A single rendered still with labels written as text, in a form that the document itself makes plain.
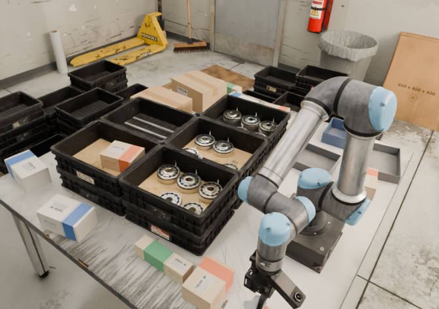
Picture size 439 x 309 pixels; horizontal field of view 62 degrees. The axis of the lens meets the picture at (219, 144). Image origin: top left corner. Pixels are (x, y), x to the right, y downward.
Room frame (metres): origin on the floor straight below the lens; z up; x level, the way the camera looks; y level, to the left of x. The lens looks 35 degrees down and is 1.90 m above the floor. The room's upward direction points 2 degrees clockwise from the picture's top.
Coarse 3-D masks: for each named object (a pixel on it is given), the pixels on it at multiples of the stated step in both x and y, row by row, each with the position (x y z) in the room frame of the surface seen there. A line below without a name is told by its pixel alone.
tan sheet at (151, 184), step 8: (152, 176) 1.25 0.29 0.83; (144, 184) 1.19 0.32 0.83; (152, 184) 1.20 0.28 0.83; (160, 184) 1.20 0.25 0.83; (168, 184) 1.20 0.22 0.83; (176, 184) 1.20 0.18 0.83; (152, 192) 1.15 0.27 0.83; (160, 192) 1.15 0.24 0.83; (184, 200) 1.11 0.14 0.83; (192, 200) 1.11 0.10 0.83; (200, 200) 1.11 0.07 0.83
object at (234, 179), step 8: (152, 152) 1.30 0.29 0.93; (184, 152) 1.31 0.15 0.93; (144, 160) 1.24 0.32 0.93; (200, 160) 1.25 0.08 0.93; (136, 168) 1.19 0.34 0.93; (224, 168) 1.21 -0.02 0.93; (120, 176) 1.12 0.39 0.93; (120, 184) 1.10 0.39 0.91; (128, 184) 1.08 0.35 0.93; (232, 184) 1.12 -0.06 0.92; (136, 192) 1.06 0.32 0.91; (144, 192) 1.04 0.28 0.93; (224, 192) 1.06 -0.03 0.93; (152, 200) 1.02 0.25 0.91; (160, 200) 1.00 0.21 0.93; (216, 200) 1.01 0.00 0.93; (176, 208) 0.96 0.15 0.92; (184, 208) 0.96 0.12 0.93; (208, 208) 0.97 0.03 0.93; (192, 216) 0.93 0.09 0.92; (200, 216) 0.92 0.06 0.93
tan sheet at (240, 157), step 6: (192, 144) 1.51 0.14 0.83; (198, 150) 1.46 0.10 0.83; (204, 150) 1.46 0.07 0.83; (210, 150) 1.47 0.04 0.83; (234, 150) 1.48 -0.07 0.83; (240, 150) 1.48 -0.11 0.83; (204, 156) 1.42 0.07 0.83; (210, 156) 1.42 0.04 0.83; (216, 156) 1.42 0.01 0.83; (234, 156) 1.43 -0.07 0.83; (240, 156) 1.43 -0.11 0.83; (246, 156) 1.43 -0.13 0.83; (222, 162) 1.38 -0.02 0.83; (228, 162) 1.38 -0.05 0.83; (234, 162) 1.38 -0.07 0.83; (240, 162) 1.38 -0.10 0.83; (240, 168) 1.34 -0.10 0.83
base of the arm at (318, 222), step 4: (316, 212) 1.01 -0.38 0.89; (320, 212) 1.02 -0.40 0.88; (324, 212) 1.03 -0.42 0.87; (316, 216) 1.01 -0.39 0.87; (320, 216) 1.01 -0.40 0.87; (324, 216) 1.03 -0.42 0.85; (312, 220) 1.00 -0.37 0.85; (316, 220) 1.00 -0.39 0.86; (320, 220) 1.01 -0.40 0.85; (324, 220) 1.02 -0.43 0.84; (308, 224) 1.00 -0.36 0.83; (312, 224) 1.00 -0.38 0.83; (316, 224) 1.00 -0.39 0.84; (320, 224) 1.00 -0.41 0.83; (324, 224) 1.02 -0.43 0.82; (304, 228) 0.99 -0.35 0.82; (308, 228) 0.99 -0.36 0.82; (312, 228) 0.99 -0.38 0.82; (316, 228) 0.99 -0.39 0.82; (320, 228) 1.00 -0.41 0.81
